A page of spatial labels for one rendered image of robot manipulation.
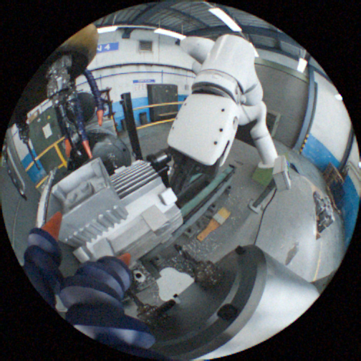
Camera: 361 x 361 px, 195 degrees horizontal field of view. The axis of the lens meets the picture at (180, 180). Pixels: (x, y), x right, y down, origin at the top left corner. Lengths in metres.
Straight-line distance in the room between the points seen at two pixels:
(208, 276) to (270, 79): 7.12
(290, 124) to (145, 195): 6.83
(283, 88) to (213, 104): 6.86
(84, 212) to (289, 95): 7.03
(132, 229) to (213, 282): 0.14
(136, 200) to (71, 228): 0.11
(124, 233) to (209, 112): 0.22
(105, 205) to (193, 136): 0.15
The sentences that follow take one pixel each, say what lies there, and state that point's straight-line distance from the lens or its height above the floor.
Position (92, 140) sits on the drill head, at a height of 1.15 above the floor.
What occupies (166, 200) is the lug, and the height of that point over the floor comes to 1.08.
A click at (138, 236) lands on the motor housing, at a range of 0.18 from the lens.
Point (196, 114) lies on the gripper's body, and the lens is 0.16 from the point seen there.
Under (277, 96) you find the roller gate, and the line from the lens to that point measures 6.86.
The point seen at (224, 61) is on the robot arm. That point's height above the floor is 1.29.
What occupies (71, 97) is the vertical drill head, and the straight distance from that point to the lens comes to 0.19.
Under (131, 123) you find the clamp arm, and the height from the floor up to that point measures 1.17.
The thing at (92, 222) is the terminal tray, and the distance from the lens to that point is 0.17.
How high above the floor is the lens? 1.22
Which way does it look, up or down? 45 degrees down
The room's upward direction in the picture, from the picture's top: straight up
